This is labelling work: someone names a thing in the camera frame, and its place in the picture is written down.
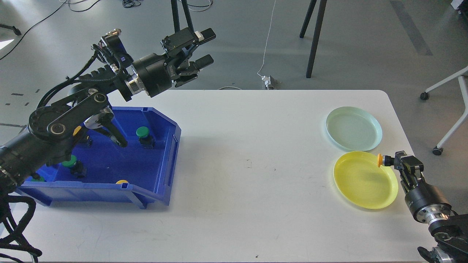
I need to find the black tripod leg left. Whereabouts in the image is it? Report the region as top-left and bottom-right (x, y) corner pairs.
(170, 0), (195, 37)

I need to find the white power cable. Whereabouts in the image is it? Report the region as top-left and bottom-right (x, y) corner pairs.
(257, 0), (277, 77)

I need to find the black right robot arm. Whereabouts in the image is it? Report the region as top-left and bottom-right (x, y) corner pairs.
(390, 151), (468, 263)

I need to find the yellow push button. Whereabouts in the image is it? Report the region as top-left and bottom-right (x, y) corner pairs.
(377, 153), (395, 167)
(72, 126), (93, 148)

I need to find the black tripod leg right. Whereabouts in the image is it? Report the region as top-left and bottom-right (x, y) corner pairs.
(299, 0), (328, 79)

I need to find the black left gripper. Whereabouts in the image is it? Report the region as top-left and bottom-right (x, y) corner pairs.
(132, 28), (216, 97)

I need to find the white power adapter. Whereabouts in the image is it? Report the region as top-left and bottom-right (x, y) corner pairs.
(261, 75), (279, 90)

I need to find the green push button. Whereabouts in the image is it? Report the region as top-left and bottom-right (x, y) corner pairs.
(135, 126), (154, 149)
(61, 155), (87, 178)

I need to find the black tripod leg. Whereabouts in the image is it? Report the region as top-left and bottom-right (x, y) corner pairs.
(170, 0), (195, 37)
(299, 0), (328, 79)

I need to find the green push button bin corner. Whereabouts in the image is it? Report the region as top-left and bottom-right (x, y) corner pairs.
(30, 176), (46, 182)

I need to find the light green plate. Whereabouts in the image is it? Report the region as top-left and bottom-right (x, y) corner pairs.
(325, 106), (383, 152)

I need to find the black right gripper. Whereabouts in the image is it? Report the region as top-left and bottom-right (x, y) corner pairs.
(393, 151), (452, 224)

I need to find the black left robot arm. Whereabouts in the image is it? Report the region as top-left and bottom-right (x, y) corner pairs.
(1, 28), (216, 263)

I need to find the yellow plate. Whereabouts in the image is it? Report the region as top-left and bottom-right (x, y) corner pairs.
(333, 151), (399, 210)

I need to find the white chair base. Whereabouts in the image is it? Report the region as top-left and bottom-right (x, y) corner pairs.
(418, 66), (467, 156)

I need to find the blue plastic storage bin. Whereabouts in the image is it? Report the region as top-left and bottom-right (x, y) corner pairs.
(16, 107), (181, 209)

